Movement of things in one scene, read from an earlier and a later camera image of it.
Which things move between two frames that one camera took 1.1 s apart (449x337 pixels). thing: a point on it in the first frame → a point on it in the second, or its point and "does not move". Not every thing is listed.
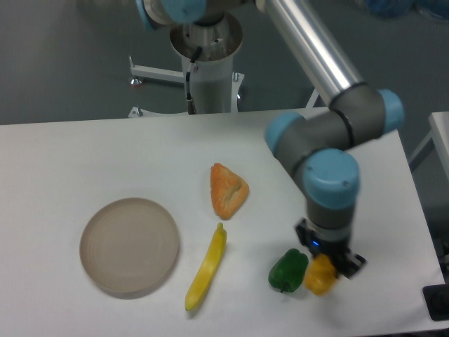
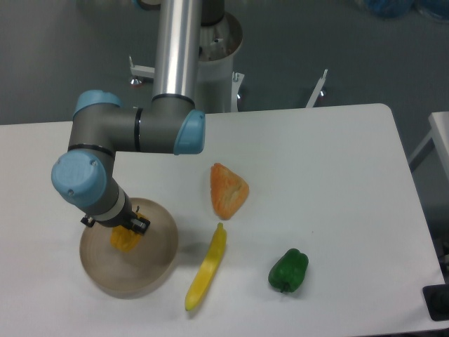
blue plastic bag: x=391 y=8 does not move
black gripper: x=346 y=263 → x=128 y=218
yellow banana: x=212 y=258 does not move
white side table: x=439 y=135 does not move
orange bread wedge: x=228 y=190 does not move
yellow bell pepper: x=320 y=274 → x=125 y=239
